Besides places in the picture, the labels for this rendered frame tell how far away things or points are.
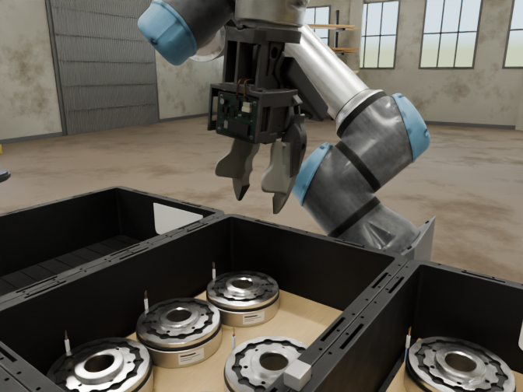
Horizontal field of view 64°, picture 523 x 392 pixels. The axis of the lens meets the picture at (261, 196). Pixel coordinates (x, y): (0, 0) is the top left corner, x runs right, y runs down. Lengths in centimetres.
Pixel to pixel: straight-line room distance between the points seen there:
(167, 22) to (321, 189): 38
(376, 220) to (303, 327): 26
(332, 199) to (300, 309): 22
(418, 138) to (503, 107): 959
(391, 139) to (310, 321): 35
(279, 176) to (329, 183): 27
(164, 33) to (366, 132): 39
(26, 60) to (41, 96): 64
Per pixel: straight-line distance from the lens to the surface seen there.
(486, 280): 54
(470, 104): 1040
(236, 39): 45
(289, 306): 63
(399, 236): 75
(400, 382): 52
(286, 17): 46
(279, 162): 49
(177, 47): 55
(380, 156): 76
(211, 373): 51
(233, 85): 45
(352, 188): 76
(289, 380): 34
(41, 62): 866
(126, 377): 48
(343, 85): 81
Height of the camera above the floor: 115
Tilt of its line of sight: 16 degrees down
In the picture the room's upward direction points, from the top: straight up
